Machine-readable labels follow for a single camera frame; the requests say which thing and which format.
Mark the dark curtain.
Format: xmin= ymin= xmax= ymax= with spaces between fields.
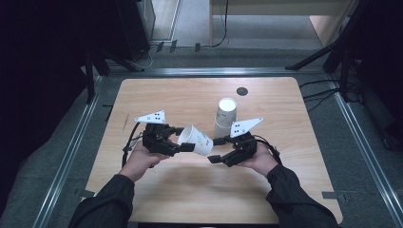
xmin=348 ymin=0 xmax=403 ymax=152
xmin=0 ymin=0 xmax=119 ymax=217

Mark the black hanging cable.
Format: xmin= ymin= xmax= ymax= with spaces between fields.
xmin=210 ymin=0 xmax=230 ymax=48

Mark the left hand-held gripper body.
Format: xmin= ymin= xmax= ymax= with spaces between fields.
xmin=135 ymin=109 xmax=175 ymax=157

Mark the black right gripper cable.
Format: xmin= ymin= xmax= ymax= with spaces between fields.
xmin=253 ymin=135 xmax=282 ymax=166

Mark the light wooden desk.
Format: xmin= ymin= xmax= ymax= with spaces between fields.
xmin=208 ymin=0 xmax=361 ymax=48

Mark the dark cabinet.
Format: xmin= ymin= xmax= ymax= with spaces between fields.
xmin=115 ymin=0 xmax=156 ymax=63

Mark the black metal stand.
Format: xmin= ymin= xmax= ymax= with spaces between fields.
xmin=83 ymin=50 xmax=145 ymax=105

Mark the black floor cable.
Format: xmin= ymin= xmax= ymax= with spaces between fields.
xmin=298 ymin=78 xmax=339 ymax=90
xmin=302 ymin=87 xmax=340 ymax=101
xmin=307 ymin=92 xmax=337 ymax=113

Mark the person's left hand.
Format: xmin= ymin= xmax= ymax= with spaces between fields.
xmin=118 ymin=142 xmax=170 ymax=183

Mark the grey tape piece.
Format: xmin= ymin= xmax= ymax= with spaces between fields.
xmin=75 ymin=188 xmax=96 ymax=200
xmin=321 ymin=190 xmax=347 ymax=202

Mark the black tripod stand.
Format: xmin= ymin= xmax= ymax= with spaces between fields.
xmin=284 ymin=0 xmax=373 ymax=103

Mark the long aluminium floor rail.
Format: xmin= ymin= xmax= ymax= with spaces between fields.
xmin=327 ymin=75 xmax=403 ymax=226
xmin=31 ymin=75 xmax=106 ymax=228
xmin=107 ymin=66 xmax=327 ymax=77

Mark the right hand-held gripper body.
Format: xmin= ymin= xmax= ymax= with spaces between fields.
xmin=222 ymin=117 xmax=264 ymax=168

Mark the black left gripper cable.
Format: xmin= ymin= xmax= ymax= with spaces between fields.
xmin=121 ymin=122 xmax=143 ymax=168

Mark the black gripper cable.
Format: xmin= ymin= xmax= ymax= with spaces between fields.
xmin=253 ymin=135 xmax=282 ymax=166
xmin=121 ymin=122 xmax=143 ymax=168

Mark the white floor cable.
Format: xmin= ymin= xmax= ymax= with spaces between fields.
xmin=139 ymin=44 xmax=155 ymax=70

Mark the black tape strip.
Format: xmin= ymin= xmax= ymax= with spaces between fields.
xmin=102 ymin=104 xmax=114 ymax=123

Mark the person's right hand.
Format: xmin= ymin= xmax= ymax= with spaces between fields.
xmin=236 ymin=143 xmax=279 ymax=179

